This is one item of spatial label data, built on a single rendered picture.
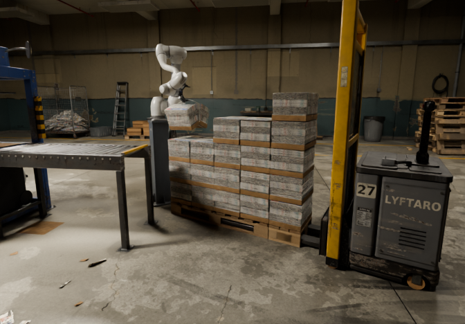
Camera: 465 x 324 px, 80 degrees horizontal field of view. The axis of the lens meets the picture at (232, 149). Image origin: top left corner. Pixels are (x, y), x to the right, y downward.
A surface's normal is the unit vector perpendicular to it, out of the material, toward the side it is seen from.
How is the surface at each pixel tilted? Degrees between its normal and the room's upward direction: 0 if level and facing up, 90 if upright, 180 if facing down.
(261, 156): 90
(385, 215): 90
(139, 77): 90
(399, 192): 90
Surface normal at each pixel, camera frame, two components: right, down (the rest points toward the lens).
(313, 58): -0.14, 0.18
